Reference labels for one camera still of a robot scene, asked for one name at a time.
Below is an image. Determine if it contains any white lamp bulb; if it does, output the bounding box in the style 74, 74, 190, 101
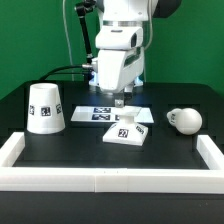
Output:
167, 108, 202, 135

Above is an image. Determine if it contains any white lamp base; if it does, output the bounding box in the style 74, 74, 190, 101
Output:
103, 106, 148, 146

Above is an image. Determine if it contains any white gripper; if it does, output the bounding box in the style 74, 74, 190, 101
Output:
95, 26, 144, 108

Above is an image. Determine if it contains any white U-shaped fence frame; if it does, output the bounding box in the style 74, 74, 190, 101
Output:
0, 132, 224, 194

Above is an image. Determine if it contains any grey cable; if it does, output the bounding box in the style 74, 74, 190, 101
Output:
61, 0, 76, 82

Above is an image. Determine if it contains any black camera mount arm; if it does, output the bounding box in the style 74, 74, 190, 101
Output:
75, 0, 96, 63

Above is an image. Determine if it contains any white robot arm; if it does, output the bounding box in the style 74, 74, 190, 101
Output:
95, 0, 182, 107

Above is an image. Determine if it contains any black cable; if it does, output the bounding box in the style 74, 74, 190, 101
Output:
38, 64, 98, 82

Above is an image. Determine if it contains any white marker plate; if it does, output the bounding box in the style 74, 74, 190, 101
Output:
71, 106, 154, 123

